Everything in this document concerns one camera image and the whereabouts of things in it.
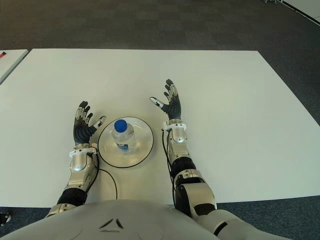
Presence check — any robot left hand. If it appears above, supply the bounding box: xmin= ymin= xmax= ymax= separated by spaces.
xmin=72 ymin=100 xmax=107 ymax=146

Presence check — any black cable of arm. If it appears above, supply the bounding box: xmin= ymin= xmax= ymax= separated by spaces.
xmin=161 ymin=129 xmax=177 ymax=206
xmin=96 ymin=154 xmax=118 ymax=201

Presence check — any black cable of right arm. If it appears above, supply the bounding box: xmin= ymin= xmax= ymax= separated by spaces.
xmin=161 ymin=129 xmax=177 ymax=206

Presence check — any grey robot torso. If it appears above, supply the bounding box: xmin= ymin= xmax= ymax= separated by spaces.
xmin=0 ymin=199 xmax=218 ymax=240

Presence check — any clear water bottle blue cap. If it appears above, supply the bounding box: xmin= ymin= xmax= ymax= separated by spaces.
xmin=111 ymin=119 xmax=138 ymax=156

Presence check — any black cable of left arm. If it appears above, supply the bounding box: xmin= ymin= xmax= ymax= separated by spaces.
xmin=96 ymin=154 xmax=118 ymax=201

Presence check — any white panel with black edge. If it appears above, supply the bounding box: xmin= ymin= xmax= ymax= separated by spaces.
xmin=283 ymin=0 xmax=320 ymax=27

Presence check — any white plate black rim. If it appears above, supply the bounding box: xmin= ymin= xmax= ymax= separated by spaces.
xmin=97 ymin=116 xmax=155 ymax=169

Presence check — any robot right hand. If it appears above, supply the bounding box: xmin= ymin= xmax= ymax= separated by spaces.
xmin=149 ymin=79 xmax=182 ymax=121

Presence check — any white side table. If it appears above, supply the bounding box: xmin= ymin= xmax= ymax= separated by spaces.
xmin=0 ymin=49 xmax=30 ymax=85

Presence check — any black caster wheel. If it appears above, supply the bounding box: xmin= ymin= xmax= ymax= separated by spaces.
xmin=0 ymin=211 xmax=12 ymax=225

